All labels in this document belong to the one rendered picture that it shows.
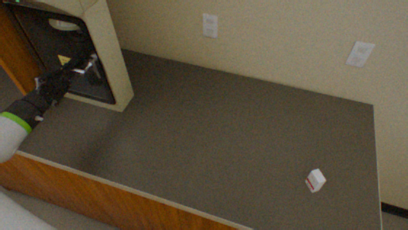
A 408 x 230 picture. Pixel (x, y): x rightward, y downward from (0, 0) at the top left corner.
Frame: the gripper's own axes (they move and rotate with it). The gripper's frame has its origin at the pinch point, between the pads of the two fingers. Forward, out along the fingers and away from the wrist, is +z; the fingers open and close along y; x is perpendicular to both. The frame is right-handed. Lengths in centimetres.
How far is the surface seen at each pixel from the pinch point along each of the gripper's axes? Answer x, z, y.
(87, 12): -11.0, 5.9, 20.5
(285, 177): -83, -4, -26
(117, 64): -10.9, 11.3, -4.5
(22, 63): 26.2, 1.4, -6.0
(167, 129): -33.4, 2.3, -26.1
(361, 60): -102, 47, -7
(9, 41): 26.1, 1.9, 3.9
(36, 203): 65, -23, -120
